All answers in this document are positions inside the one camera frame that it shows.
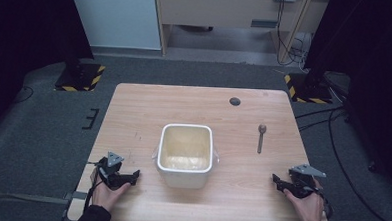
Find beige wooden desk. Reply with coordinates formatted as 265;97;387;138
151;0;332;64

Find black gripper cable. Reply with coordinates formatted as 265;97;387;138
82;161;105;214
313;186;336;221

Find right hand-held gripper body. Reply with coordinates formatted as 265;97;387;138
282;162;328;201

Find white square plastic bucket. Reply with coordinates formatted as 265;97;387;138
150;122;222;192

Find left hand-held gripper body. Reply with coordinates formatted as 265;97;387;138
94;150;137;191

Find black stand base striped tape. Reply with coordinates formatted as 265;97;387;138
282;71;336;106
53;60;107;95

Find grey table edge bracket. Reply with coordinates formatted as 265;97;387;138
64;190;89;202

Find metal spoon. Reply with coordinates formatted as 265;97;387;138
256;123;268;156

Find thin black floor cable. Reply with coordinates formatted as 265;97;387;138
11;84;35;105

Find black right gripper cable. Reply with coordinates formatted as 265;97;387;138
313;186;336;221

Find black floor cables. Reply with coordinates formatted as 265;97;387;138
289;70;392;221

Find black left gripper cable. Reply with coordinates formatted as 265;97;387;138
82;161;105;214

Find black curtain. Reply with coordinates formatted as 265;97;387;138
297;0;392;200
0;0;98;145

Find white cabinet panel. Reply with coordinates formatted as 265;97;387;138
65;0;165;51

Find person's right hand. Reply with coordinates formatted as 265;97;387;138
281;179;326;221

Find black hanging power cables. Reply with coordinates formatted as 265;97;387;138
273;0;312;68

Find person's left hand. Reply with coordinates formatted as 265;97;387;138
90;177;132;215

